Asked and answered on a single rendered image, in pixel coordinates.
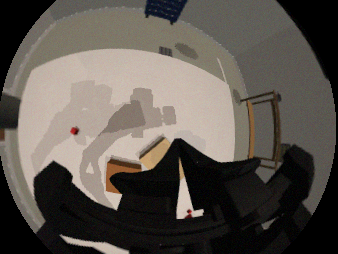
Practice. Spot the tan board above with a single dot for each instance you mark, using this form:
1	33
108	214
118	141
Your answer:
155	153

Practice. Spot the brown square block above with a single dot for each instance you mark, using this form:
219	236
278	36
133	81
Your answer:
115	166

